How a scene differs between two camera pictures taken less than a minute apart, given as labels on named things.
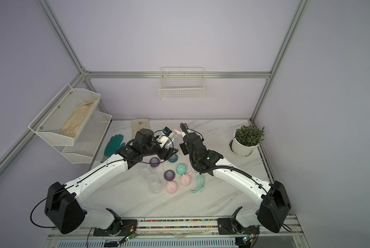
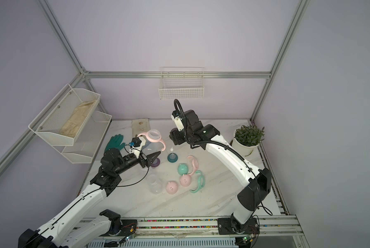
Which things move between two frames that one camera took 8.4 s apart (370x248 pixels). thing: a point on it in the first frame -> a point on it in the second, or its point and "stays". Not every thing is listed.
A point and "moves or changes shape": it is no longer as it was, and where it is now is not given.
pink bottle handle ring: [177, 131] moves or changes shape
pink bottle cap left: [171, 187] stays
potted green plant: [246, 138] stays
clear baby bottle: [155, 185] stays
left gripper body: [163, 153] -> [130, 160]
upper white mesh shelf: [62, 121] stays
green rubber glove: [114, 142] stays
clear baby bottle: [175, 140] moves or changes shape
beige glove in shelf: [73, 124] stays
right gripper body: [186, 152] -> [181, 137]
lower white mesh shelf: [88, 141] stays
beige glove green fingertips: [137, 124] stays
